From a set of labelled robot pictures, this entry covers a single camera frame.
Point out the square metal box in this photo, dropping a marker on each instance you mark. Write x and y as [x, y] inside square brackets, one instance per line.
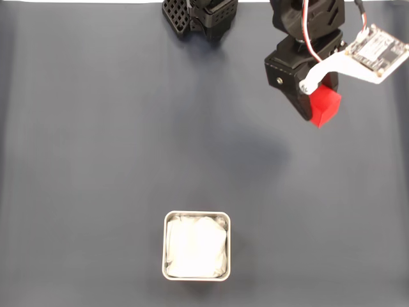
[163, 246]

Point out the red cube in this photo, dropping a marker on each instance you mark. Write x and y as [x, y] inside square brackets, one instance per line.
[326, 107]

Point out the white crumpled cloth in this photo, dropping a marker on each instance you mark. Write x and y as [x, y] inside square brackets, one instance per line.
[195, 249]

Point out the grey table mat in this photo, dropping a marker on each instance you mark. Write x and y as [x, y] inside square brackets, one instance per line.
[96, 160]

